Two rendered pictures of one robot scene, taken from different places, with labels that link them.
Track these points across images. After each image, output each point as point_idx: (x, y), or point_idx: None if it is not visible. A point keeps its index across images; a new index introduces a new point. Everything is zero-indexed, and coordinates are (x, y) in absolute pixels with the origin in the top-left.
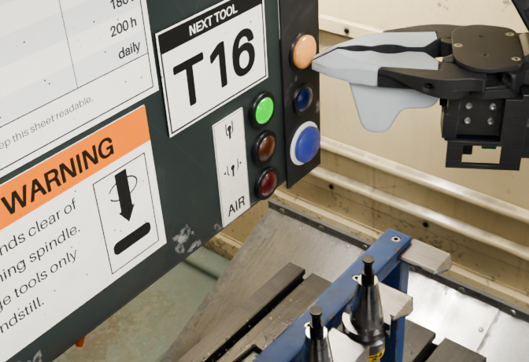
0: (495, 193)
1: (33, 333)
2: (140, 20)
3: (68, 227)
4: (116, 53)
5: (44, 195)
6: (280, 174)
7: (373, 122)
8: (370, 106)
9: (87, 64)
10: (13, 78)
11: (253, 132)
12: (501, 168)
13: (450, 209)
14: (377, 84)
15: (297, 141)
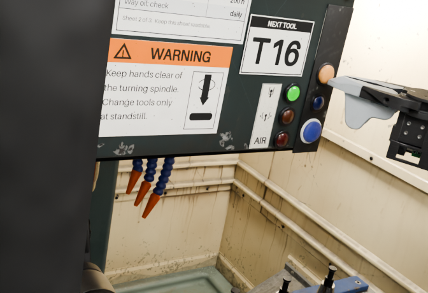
0: None
1: (135, 131)
2: (246, 2)
3: (174, 86)
4: (228, 11)
5: (170, 60)
6: (291, 141)
7: (351, 121)
8: (352, 111)
9: (214, 8)
10: None
11: (283, 104)
12: (418, 166)
13: None
14: (359, 95)
15: (306, 125)
